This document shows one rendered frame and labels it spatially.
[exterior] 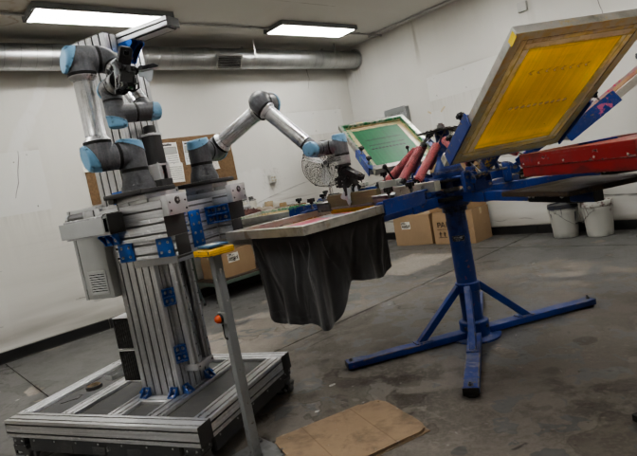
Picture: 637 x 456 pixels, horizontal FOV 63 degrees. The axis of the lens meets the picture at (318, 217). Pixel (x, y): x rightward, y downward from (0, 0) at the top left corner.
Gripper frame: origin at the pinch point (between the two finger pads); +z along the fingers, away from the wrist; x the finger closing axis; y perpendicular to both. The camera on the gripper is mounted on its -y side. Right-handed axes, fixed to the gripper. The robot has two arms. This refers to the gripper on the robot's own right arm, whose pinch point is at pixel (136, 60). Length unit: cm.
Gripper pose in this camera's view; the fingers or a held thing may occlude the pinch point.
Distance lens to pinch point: 196.9
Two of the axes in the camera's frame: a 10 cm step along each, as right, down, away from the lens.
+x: -7.7, 0.6, -6.4
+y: 0.8, 10.0, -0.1
